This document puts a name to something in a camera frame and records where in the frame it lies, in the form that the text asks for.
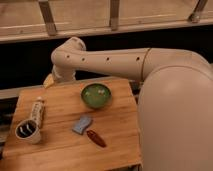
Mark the middle metal bracket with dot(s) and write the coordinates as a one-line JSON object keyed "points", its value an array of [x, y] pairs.
{"points": [[114, 14]]}

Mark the right metal bracket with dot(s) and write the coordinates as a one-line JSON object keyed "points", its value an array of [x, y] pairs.
{"points": [[196, 14]]}

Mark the left metal bracket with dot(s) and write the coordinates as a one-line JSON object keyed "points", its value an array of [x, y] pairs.
{"points": [[47, 17]]}

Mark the white cup with dark stripes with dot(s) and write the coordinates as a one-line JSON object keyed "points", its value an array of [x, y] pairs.
{"points": [[28, 131]]}

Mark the metal bracket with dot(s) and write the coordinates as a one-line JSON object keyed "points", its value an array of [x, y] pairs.
{"points": [[47, 17], [196, 14], [114, 14]]}

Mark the green ceramic bowl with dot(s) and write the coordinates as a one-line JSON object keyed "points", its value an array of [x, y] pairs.
{"points": [[96, 95]]}

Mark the blue sponge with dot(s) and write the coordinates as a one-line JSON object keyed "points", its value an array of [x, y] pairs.
{"points": [[82, 124]]}

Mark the white labelled bottle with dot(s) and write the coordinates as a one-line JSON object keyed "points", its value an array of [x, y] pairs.
{"points": [[37, 111]]}

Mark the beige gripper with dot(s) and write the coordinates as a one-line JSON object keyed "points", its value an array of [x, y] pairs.
{"points": [[59, 75]]}

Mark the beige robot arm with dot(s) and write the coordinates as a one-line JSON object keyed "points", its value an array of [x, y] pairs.
{"points": [[175, 105]]}

